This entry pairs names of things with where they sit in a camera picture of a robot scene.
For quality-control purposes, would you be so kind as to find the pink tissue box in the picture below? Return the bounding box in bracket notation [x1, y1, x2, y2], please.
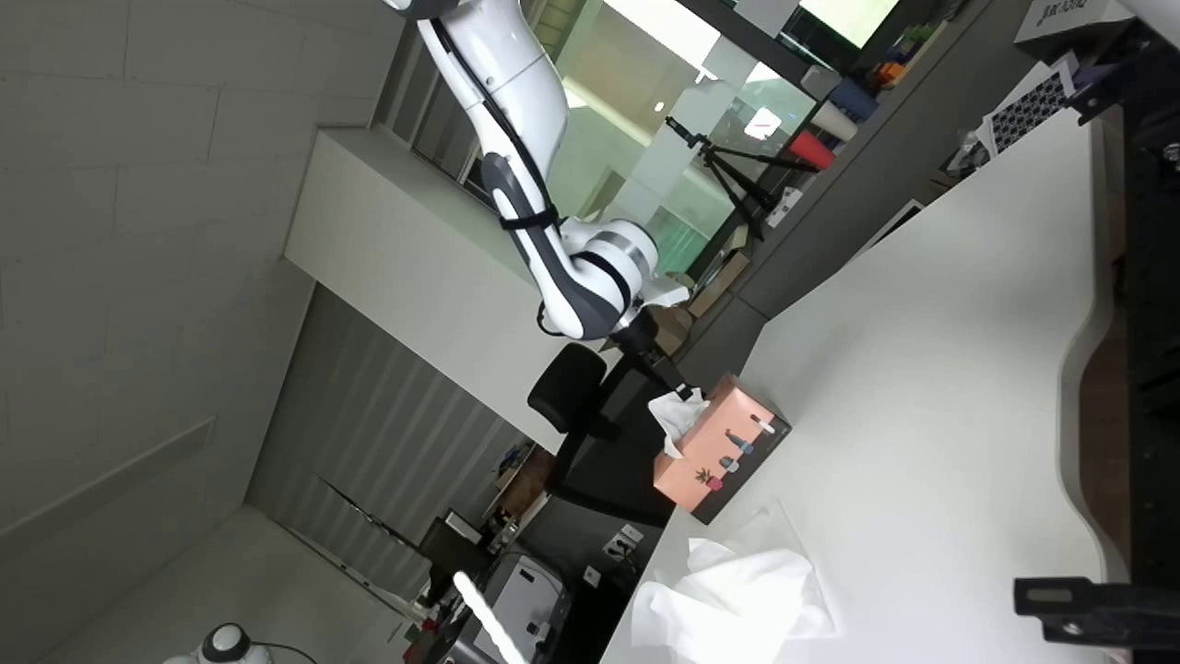
[653, 376, 793, 524]

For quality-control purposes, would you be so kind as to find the white perforated box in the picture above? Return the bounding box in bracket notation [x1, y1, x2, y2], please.
[978, 65, 1077, 157]

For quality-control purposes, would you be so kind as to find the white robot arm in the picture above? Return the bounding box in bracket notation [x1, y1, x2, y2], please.
[382, 0, 690, 388]

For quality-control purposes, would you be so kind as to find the white wipe tissue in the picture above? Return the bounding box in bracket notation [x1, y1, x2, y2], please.
[650, 388, 709, 456]

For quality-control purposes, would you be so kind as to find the red cylinder object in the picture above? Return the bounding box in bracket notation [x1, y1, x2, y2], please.
[790, 128, 837, 171]

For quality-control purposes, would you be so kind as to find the black office chair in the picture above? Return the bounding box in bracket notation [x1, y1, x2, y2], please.
[526, 344, 673, 528]

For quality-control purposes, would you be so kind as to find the black camera tripod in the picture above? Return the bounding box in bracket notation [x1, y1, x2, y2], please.
[663, 118, 778, 241]

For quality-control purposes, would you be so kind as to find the white crumpled tissue on table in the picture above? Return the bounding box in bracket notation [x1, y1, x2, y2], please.
[621, 537, 837, 664]

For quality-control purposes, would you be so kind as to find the white round floor device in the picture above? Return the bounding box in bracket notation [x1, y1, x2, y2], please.
[160, 624, 255, 664]

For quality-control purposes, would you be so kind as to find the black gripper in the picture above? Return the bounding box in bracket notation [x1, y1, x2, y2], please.
[610, 311, 680, 388]

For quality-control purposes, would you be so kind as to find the cardboard box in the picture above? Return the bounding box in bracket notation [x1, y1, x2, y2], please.
[650, 301, 693, 356]

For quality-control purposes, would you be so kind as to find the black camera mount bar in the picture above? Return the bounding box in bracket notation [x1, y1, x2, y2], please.
[1012, 575, 1180, 654]

